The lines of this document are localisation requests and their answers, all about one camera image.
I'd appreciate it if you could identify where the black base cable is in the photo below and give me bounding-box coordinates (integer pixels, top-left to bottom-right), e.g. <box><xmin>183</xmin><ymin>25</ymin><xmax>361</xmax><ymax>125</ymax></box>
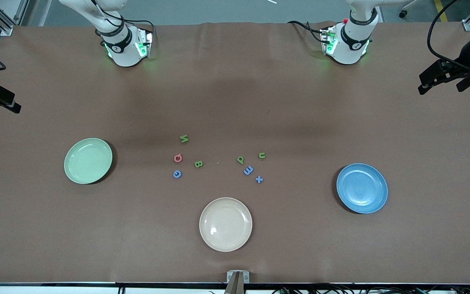
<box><xmin>287</xmin><ymin>20</ymin><xmax>326</xmax><ymax>43</ymax></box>
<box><xmin>119</xmin><ymin>18</ymin><xmax>156</xmax><ymax>31</ymax></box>

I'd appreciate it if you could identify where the blue plate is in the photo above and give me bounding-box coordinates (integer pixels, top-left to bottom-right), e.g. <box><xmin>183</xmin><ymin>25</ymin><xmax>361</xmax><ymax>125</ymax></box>
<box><xmin>336</xmin><ymin>163</ymin><xmax>389</xmax><ymax>214</ymax></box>

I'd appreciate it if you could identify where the beige plate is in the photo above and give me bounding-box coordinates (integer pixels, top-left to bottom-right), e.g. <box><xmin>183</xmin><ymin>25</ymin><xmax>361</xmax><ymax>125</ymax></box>
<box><xmin>199</xmin><ymin>197</ymin><xmax>253</xmax><ymax>252</ymax></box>

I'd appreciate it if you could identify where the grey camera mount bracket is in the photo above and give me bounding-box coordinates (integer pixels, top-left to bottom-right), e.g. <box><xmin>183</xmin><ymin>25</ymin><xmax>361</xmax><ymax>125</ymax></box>
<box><xmin>224</xmin><ymin>270</ymin><xmax>250</xmax><ymax>294</ymax></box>

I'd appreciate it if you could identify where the black chair caster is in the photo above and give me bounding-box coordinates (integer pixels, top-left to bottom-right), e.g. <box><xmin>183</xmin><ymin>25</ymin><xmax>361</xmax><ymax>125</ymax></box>
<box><xmin>398</xmin><ymin>0</ymin><xmax>419</xmax><ymax>19</ymax></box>

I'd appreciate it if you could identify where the light green plate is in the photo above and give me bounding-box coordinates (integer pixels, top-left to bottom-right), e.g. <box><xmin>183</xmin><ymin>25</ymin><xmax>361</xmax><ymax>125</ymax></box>
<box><xmin>64</xmin><ymin>138</ymin><xmax>113</xmax><ymax>185</ymax></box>

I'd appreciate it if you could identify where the grey base connector bracket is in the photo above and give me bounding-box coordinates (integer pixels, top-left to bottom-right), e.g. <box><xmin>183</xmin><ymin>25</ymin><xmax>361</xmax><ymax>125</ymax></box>
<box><xmin>320</xmin><ymin>25</ymin><xmax>338</xmax><ymax>56</ymax></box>
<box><xmin>135</xmin><ymin>25</ymin><xmax>155</xmax><ymax>58</ymax></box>

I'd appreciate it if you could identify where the brown table cover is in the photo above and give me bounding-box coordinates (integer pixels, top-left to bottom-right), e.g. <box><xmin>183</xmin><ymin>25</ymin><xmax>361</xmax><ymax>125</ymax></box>
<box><xmin>0</xmin><ymin>21</ymin><xmax>470</xmax><ymax>284</ymax></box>

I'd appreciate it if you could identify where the white table edge rail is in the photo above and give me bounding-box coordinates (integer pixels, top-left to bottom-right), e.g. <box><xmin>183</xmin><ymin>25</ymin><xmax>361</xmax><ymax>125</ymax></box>
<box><xmin>0</xmin><ymin>282</ymin><xmax>470</xmax><ymax>294</ymax></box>

